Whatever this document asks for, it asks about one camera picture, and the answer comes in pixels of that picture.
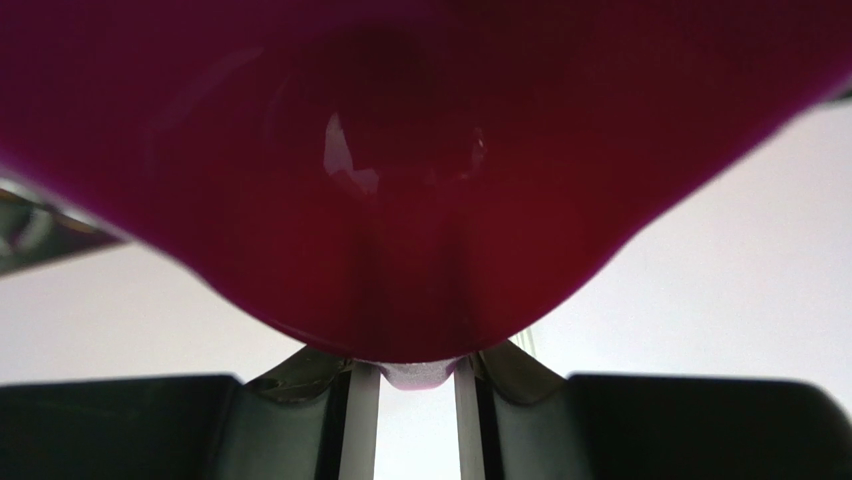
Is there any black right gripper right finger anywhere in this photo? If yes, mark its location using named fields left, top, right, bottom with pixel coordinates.
left=454, top=342, right=851, bottom=479

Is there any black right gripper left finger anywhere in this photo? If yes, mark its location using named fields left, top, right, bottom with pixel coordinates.
left=1, top=347, right=380, bottom=479

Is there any purple plastic scoop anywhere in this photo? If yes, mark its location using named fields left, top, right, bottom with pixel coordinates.
left=1, top=1, right=851, bottom=364

